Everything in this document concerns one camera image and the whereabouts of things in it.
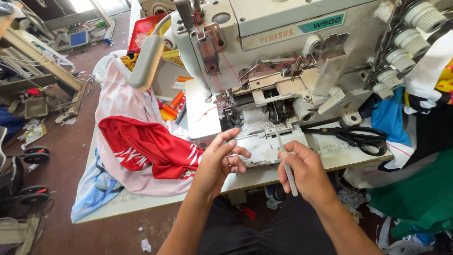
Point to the silver metal tweezers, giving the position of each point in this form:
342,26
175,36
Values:
287,166

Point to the person's black trousers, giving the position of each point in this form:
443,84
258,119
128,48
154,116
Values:
269,230

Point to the white plastic chair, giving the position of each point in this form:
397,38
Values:
104,65

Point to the pink garment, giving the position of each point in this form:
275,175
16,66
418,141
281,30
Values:
124,106

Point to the wooden sewing table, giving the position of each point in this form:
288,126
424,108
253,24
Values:
42,67

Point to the white machine lamp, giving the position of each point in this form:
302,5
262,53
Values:
148,60

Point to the heap of fabric scraps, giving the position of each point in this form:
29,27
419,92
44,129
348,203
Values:
389,230

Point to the white industrial sewing machine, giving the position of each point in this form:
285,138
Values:
283,63

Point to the white sewing table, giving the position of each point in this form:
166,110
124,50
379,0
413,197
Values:
226,177

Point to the group of orange thread spools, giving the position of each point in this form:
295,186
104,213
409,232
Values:
173,101

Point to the person's right hand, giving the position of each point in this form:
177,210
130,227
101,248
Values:
308,173

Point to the blue pedal stand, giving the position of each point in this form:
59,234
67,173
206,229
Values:
85,33

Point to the green fabric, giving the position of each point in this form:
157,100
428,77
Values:
414,198

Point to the red plastic tray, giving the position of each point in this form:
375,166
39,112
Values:
143,30

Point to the light blue garment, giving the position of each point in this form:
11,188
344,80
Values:
93,189

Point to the black stroller wheels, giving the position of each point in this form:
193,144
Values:
33,177

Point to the blue fabric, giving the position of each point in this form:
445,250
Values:
389,117

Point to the red white garment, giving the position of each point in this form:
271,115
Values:
155,145

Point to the white black yellow garment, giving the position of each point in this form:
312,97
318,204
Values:
430,78

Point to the person's left hand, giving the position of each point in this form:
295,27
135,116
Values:
212,163

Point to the red thread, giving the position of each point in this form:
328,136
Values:
212,53

